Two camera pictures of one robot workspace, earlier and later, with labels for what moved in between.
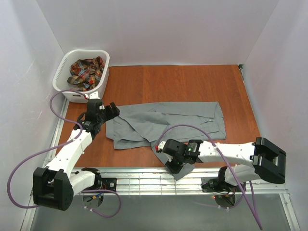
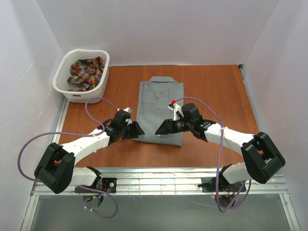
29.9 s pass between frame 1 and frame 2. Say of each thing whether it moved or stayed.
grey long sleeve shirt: moved
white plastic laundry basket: stayed
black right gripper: moved
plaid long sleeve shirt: stayed
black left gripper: moved
